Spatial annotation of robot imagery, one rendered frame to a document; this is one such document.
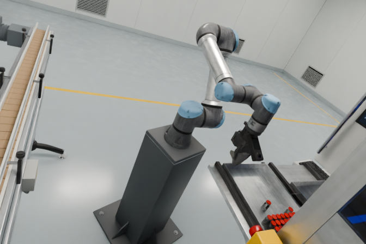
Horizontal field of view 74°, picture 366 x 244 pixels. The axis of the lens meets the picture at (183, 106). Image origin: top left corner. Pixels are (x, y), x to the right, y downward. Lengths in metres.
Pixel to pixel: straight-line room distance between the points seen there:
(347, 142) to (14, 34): 2.10
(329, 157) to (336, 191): 1.16
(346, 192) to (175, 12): 5.49
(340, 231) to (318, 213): 0.06
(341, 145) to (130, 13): 4.80
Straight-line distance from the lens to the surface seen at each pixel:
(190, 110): 1.17
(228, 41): 1.28
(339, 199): 0.72
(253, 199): 1.11
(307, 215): 0.78
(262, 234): 0.79
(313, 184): 1.47
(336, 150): 1.86
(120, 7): 5.63
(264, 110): 0.99
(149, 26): 5.84
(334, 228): 0.74
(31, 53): 1.50
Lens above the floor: 1.56
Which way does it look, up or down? 28 degrees down
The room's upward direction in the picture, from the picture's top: 23 degrees clockwise
